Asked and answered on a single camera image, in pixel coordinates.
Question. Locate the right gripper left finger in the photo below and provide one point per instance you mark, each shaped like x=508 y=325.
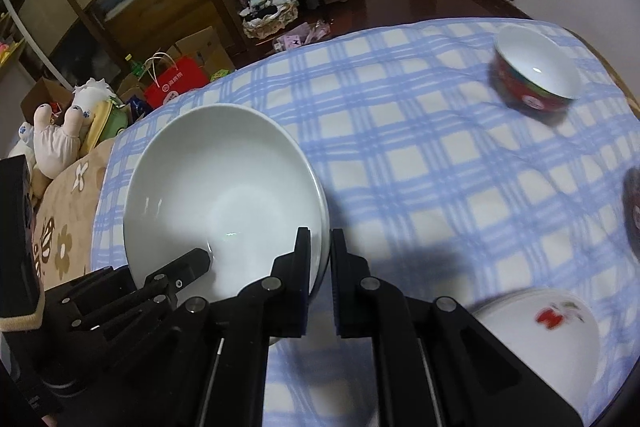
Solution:
x=210 y=367

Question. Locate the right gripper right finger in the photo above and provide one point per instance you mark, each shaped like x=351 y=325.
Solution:
x=435 y=364

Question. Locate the large cherry plate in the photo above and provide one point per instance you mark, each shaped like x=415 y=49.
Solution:
x=554 y=333

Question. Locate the plain white bowl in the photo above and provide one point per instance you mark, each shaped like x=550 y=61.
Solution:
x=231 y=181

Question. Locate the bowl with red seal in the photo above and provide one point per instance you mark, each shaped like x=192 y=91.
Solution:
x=631 y=205

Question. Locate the red patterned bowl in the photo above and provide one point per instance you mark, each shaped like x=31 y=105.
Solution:
x=535 y=70

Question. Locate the brown patterned blanket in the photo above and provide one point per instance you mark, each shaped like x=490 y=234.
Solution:
x=63 y=224

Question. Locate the blue plaid cloth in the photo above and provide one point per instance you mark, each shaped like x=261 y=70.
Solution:
x=435 y=179

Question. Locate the plush toy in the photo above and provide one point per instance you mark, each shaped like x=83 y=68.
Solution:
x=62 y=126

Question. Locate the red paper bag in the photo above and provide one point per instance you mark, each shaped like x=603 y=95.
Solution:
x=171 y=78

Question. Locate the cardboard box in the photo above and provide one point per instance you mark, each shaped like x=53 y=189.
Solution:
x=207 y=51

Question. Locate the wicker basket with items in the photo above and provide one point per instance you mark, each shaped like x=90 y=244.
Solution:
x=264 y=18

